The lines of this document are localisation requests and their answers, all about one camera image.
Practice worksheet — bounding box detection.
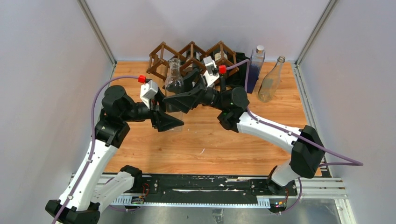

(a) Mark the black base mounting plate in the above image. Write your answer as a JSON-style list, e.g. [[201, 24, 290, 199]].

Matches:
[[126, 174, 297, 204]]

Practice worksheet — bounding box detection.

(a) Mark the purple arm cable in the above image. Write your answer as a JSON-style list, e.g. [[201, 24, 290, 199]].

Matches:
[[218, 58, 364, 215], [51, 75, 147, 224]]

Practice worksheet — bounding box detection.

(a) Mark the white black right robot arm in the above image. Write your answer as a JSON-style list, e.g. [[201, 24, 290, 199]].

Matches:
[[164, 76, 325, 195]]

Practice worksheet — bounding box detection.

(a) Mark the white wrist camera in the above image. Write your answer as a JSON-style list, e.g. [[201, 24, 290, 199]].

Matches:
[[203, 56, 219, 87], [140, 80, 158, 109]]

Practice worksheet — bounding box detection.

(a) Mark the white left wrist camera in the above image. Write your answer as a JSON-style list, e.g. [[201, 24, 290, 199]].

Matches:
[[140, 80, 158, 109]]

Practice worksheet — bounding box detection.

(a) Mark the blue square glass bottle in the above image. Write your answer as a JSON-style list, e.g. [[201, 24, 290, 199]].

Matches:
[[246, 45, 265, 93]]

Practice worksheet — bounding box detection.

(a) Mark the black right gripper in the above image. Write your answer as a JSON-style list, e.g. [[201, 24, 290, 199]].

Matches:
[[162, 69, 227, 115]]

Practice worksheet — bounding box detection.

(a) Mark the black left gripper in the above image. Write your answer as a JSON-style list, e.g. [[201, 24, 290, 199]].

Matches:
[[121, 87, 184, 131]]

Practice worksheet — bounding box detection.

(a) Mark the dark bottle right slot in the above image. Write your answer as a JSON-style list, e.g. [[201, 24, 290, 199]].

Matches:
[[213, 48, 228, 69]]

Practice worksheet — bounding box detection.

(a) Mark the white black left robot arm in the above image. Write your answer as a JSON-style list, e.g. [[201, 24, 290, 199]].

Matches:
[[45, 84, 184, 224]]

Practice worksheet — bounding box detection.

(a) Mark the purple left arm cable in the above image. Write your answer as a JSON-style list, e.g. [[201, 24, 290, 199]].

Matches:
[[51, 75, 147, 224]]

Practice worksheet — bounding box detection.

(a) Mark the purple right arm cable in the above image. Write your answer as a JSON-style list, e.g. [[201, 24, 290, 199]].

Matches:
[[218, 58, 364, 215]]

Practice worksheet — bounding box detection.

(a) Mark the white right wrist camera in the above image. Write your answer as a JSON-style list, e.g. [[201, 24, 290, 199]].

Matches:
[[203, 56, 219, 87]]

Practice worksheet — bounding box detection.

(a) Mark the black cloth behind rack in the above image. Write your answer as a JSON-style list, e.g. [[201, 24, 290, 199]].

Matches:
[[226, 52, 250, 87]]

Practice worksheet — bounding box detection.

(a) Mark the brown wooden wine rack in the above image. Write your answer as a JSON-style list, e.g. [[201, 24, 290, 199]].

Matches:
[[146, 41, 237, 81]]

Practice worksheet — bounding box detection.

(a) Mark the clear glass bottle dark label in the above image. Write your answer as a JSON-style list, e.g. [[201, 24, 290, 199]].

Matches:
[[258, 56, 285, 103]]

